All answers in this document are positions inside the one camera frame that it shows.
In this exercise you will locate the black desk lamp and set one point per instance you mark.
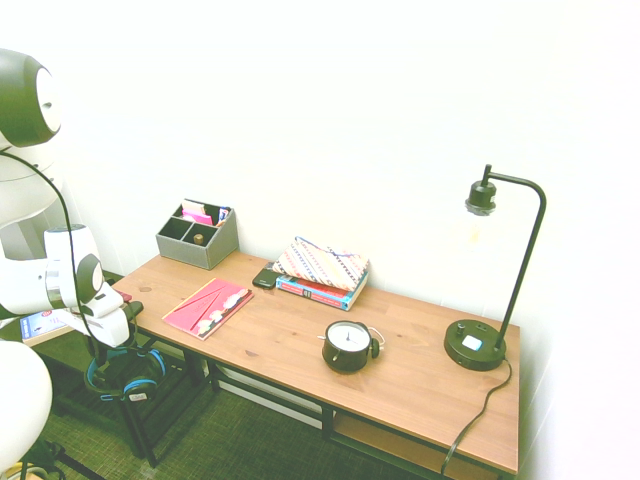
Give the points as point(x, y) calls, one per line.
point(472, 345)

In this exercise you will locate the pink sticky notes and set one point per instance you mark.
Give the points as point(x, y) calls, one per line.
point(196, 217)

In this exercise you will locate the pink thin notebook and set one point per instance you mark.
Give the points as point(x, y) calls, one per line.
point(207, 310)

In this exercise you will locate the wooden desk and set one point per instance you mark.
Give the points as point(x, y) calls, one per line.
point(327, 422)

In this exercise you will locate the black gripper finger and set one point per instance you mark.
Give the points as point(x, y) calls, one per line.
point(105, 355)
point(98, 354)

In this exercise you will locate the patterned fabric pouch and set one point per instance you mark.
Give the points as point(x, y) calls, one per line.
point(325, 262)

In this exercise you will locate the blue black headphones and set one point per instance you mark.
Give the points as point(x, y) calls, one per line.
point(142, 387)

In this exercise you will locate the red blue thick book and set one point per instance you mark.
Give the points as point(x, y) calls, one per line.
point(320, 295)

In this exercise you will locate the blue white paperback book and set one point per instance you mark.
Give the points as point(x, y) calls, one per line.
point(42, 327)

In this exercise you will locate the black round alarm clock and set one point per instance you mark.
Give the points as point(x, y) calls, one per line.
point(345, 350)

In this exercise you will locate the wooden lower desk shelf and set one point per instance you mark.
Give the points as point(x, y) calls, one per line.
point(395, 442)

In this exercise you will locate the beige notepad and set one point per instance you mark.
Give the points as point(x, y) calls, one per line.
point(194, 205)

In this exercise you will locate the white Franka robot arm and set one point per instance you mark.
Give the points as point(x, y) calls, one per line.
point(20, 295)

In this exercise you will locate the small wooden stamp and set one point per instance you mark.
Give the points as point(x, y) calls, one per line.
point(199, 239)

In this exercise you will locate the grey fabric desk organizer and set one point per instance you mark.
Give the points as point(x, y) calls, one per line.
point(192, 252)

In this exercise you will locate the black mobile phone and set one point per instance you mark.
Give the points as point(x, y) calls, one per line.
point(264, 280)

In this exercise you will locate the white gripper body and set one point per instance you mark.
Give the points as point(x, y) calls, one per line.
point(110, 322)

